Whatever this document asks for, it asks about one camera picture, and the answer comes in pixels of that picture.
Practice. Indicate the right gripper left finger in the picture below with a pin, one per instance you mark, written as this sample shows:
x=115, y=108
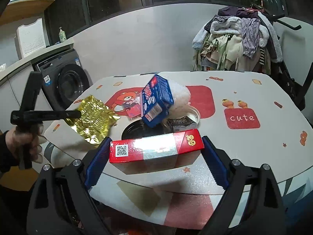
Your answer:
x=60, y=202

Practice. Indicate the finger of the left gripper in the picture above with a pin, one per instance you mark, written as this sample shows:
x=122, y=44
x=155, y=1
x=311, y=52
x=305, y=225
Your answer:
x=57, y=115

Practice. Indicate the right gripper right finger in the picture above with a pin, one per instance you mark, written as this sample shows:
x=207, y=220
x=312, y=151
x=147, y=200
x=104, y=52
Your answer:
x=264, y=211

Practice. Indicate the gold foil wrapper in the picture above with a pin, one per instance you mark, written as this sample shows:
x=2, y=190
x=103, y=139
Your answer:
x=95, y=122

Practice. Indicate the red cardboard box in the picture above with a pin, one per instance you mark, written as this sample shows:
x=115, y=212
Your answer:
x=156, y=153

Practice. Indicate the black round bowl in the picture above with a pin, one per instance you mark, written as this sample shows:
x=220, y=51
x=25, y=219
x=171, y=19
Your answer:
x=140, y=130

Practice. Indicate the small dark snack packet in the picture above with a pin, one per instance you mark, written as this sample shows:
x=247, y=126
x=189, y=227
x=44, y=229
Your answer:
x=181, y=124

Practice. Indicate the blue white carton box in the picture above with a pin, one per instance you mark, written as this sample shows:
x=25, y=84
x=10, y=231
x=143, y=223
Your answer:
x=155, y=99

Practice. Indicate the white foam net bag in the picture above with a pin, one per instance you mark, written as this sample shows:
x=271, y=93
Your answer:
x=181, y=96

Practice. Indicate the left hand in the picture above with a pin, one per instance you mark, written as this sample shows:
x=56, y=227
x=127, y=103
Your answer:
x=15, y=140

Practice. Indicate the dark front-load washing machine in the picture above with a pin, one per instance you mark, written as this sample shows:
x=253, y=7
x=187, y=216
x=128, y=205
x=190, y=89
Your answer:
x=64, y=79

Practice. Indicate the white perforated board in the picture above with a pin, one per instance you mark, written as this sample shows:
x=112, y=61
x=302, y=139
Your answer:
x=30, y=38

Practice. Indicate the green soap bottle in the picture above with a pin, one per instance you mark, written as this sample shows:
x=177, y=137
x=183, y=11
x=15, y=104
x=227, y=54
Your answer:
x=62, y=35

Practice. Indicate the clear red plastic package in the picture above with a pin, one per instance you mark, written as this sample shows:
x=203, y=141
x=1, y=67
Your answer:
x=133, y=107

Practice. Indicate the black exercise bike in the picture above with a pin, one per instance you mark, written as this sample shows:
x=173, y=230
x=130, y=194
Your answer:
x=296, y=46

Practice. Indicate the pile of clothes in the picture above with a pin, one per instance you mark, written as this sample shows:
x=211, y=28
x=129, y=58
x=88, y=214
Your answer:
x=237, y=39

